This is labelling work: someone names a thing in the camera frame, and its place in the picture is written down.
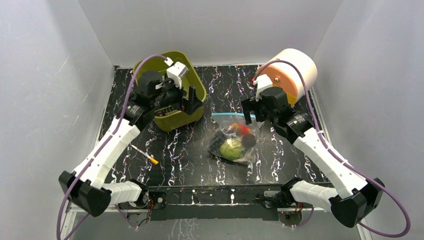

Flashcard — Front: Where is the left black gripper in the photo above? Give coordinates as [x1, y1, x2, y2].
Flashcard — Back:
[152, 75, 203, 116]

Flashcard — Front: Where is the red strawberry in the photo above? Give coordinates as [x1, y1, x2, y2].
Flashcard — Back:
[236, 123, 251, 136]

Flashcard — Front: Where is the orange fruit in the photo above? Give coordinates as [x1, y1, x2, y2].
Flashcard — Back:
[228, 122, 240, 134]

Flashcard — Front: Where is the olive green plastic basket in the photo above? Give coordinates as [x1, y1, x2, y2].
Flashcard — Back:
[125, 51, 207, 132]

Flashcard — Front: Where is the dark purple eggplant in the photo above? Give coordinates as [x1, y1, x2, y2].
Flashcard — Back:
[241, 133, 257, 149]

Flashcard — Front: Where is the clear zip top bag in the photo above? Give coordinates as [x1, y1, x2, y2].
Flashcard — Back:
[206, 112, 264, 165]

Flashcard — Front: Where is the black grape bunch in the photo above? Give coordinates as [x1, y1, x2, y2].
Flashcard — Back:
[208, 130, 227, 153]

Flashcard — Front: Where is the green cabbage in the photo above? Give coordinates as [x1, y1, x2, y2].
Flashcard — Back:
[219, 138, 243, 161]

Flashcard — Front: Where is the white mushroom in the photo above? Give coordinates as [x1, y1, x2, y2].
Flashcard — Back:
[234, 148, 255, 165]

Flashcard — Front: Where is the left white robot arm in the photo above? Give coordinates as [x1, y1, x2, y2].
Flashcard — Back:
[58, 68, 203, 217]

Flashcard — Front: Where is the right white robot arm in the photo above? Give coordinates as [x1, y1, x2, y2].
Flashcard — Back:
[241, 86, 382, 228]

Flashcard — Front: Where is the dark round plum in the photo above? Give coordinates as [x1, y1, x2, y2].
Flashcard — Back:
[155, 110, 166, 117]

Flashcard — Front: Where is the round drawer cabinet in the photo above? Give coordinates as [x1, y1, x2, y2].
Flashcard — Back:
[257, 48, 318, 107]

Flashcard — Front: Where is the yellow capped marker pen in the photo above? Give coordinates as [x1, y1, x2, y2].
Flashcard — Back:
[130, 144, 159, 165]

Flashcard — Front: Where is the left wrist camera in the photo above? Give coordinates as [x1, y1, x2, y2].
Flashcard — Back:
[164, 57, 189, 89]

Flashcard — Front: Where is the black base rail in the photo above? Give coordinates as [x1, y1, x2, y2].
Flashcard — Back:
[145, 183, 339, 222]

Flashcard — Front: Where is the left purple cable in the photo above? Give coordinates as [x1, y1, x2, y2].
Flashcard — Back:
[56, 54, 175, 240]

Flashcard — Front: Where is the purple cable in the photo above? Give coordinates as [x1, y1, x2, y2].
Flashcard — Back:
[251, 59, 412, 239]
[56, 54, 175, 240]

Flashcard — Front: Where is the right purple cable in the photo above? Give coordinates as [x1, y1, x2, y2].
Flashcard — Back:
[251, 59, 412, 239]

